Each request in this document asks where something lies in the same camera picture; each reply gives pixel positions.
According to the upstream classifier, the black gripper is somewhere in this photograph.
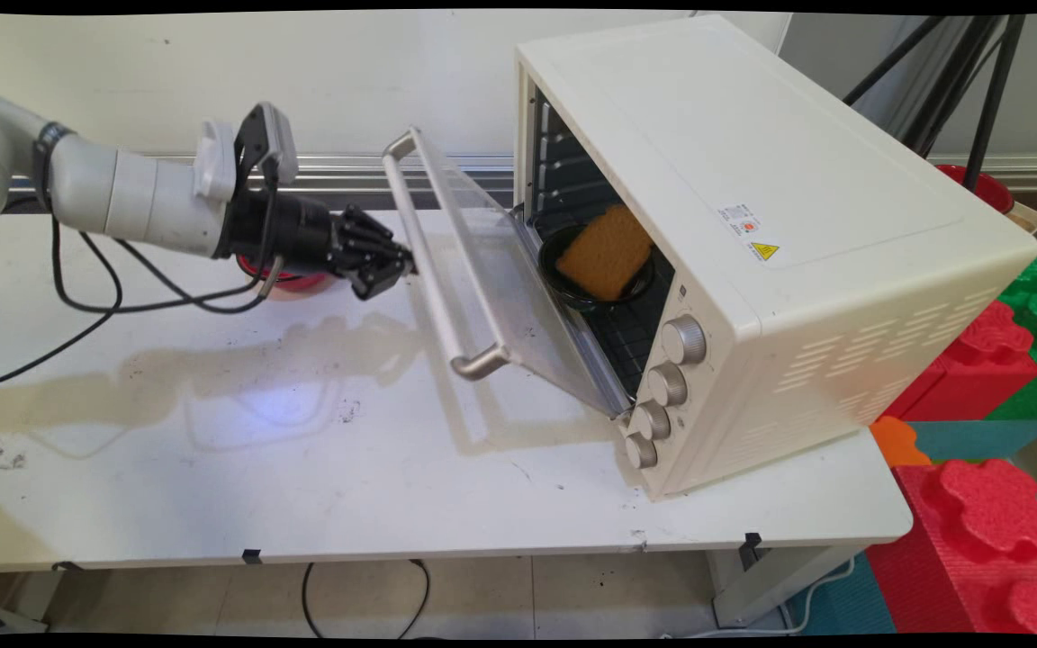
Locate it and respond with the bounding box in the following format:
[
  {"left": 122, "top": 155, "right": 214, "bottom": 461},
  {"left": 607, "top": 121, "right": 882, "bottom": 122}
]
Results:
[{"left": 215, "top": 187, "right": 419, "bottom": 302}]

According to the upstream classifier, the glass oven door with handle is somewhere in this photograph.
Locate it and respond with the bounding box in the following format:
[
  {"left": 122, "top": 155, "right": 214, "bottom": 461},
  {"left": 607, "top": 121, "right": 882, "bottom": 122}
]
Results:
[{"left": 381, "top": 126, "right": 633, "bottom": 420}]

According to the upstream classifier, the red bowl with black rim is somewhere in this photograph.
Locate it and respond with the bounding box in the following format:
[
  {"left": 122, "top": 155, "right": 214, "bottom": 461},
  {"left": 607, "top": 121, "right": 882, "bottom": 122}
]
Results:
[{"left": 237, "top": 254, "right": 337, "bottom": 294}]

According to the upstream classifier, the orange sponge toast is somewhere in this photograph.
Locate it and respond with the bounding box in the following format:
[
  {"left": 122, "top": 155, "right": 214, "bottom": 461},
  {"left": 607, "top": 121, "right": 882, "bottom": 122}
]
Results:
[{"left": 555, "top": 205, "right": 654, "bottom": 302}]

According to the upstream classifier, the cream toaster oven body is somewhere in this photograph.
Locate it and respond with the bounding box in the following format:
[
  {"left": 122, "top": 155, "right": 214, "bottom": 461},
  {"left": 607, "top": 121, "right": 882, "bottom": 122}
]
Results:
[{"left": 512, "top": 13, "right": 1037, "bottom": 500}]

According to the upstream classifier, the white table leg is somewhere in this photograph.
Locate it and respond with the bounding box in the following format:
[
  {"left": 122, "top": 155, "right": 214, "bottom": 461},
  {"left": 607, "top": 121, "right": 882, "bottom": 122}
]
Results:
[{"left": 706, "top": 540, "right": 872, "bottom": 629}]

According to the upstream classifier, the orange foam block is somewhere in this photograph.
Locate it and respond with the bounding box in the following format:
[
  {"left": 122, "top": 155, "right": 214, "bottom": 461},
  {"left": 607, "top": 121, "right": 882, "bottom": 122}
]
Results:
[{"left": 870, "top": 415, "right": 933, "bottom": 469}]

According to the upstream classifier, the teal foam floor mat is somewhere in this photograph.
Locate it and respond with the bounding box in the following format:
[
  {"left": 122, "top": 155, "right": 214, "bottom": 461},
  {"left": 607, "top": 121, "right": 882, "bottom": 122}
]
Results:
[{"left": 787, "top": 553, "right": 897, "bottom": 636}]

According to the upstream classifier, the red bowl behind oven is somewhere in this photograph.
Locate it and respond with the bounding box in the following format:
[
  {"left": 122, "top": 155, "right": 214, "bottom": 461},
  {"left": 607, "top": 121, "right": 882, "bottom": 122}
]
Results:
[{"left": 935, "top": 164, "right": 1015, "bottom": 215}]

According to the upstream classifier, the teal foam block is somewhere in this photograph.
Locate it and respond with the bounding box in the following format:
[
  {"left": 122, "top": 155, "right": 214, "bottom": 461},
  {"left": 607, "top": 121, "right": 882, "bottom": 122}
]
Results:
[{"left": 909, "top": 418, "right": 1037, "bottom": 464}]

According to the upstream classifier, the black tripod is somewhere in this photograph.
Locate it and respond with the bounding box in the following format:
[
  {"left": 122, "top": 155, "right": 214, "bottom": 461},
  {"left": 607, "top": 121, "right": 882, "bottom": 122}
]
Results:
[{"left": 843, "top": 13, "right": 1028, "bottom": 192}]

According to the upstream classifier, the large red foam block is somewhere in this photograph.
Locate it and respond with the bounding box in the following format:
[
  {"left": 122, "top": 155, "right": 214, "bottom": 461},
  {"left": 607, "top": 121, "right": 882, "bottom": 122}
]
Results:
[{"left": 864, "top": 458, "right": 1037, "bottom": 636}]

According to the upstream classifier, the aluminium wall rail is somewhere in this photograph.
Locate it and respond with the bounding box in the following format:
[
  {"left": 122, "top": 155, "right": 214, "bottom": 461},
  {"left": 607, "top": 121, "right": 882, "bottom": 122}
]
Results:
[{"left": 5, "top": 153, "right": 1037, "bottom": 214}]

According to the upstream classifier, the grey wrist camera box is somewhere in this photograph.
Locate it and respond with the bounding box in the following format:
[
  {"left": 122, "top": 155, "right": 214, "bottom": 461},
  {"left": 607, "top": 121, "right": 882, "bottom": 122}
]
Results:
[{"left": 233, "top": 101, "right": 300, "bottom": 188}]

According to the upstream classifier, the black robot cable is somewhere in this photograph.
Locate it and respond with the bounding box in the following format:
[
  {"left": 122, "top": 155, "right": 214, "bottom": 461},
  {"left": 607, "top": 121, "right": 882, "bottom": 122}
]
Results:
[{"left": 0, "top": 121, "right": 285, "bottom": 387}]

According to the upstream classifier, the black cable under table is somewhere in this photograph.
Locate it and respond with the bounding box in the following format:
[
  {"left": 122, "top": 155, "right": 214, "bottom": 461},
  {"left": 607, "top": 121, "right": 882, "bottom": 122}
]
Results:
[{"left": 301, "top": 560, "right": 431, "bottom": 640}]

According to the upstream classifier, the white cable on floor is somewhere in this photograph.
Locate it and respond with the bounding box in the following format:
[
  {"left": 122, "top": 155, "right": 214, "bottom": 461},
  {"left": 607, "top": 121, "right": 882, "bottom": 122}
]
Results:
[{"left": 663, "top": 553, "right": 858, "bottom": 640}]

